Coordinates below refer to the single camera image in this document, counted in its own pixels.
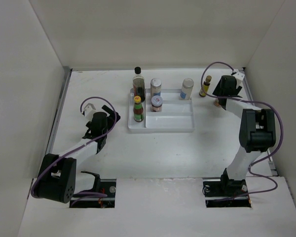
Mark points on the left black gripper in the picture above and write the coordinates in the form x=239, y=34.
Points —
x=111, y=119

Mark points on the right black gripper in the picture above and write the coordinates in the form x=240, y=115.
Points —
x=217, y=90

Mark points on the orange spice jar back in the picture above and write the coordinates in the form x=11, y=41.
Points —
x=216, y=103

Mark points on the orange spice jar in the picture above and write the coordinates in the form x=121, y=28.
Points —
x=156, y=103
x=216, y=103

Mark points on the small yellow oil bottle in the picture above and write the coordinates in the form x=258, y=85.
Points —
x=205, y=86

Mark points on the dark soy sauce bottle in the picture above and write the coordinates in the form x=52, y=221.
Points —
x=139, y=84

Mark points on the orange spice jar front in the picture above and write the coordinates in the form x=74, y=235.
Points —
x=156, y=103

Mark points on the white granule jar blue label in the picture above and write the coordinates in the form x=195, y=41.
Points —
x=155, y=87

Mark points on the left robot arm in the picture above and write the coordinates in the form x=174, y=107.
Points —
x=58, y=178

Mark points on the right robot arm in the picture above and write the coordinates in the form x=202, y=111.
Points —
x=256, y=134

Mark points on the white divided organizer tray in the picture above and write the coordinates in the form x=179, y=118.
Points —
x=176, y=115

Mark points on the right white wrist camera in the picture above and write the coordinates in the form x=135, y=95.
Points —
x=239, y=76

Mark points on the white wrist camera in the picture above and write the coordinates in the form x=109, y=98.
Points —
x=239, y=76
x=88, y=111

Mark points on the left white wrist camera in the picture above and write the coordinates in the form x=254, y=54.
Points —
x=88, y=111

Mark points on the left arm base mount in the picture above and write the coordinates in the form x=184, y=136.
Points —
x=93, y=192

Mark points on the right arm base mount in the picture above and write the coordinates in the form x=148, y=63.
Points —
x=224, y=192

